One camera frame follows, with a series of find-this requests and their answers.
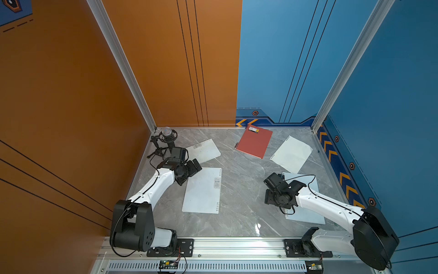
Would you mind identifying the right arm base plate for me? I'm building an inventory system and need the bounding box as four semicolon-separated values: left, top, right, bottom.
284;239;333;259

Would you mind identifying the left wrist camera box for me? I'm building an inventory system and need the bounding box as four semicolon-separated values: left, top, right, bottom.
167;147;188;165

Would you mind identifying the right circuit board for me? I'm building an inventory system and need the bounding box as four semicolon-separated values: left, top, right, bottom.
305;261;324;274

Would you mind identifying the black microphone on tripod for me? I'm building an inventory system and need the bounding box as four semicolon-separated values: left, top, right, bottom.
147;127;178;159

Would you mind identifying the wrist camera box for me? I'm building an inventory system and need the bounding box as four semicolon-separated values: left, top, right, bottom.
167;147;188;165
263;172;288;192

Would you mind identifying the torn white page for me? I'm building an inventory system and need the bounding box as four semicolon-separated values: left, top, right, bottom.
270;136;313;174

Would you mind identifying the white notebook at back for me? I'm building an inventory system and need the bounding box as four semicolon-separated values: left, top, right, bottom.
187;139;221;164

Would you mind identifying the red spiral notebook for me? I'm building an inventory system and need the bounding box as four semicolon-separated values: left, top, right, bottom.
235;125;273;159

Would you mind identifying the right aluminium corner post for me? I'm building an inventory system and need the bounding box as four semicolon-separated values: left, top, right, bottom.
311;0;395;133

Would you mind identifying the left green circuit board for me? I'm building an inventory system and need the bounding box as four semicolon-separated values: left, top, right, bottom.
158;260;179;272

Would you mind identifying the left aluminium corner post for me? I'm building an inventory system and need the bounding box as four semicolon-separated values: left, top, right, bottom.
87;0;156;133

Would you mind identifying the aluminium corner post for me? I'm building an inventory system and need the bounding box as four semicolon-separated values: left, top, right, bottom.
87;0;156;133
311;0;395;133

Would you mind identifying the aluminium front rail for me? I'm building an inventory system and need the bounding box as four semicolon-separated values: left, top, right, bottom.
91;236;377;274

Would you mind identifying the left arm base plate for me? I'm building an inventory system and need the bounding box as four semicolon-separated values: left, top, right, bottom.
147;238;195;258

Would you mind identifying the white spiral notebook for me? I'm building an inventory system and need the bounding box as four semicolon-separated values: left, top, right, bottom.
182;167;222;214
282;172;326;225

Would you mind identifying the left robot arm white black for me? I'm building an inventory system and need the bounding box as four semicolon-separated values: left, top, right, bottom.
109;159;202;256

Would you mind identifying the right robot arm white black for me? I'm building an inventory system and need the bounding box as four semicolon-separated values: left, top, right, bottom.
265;180;400;271

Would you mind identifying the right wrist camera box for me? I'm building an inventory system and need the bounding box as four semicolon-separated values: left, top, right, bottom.
263;172;288;192

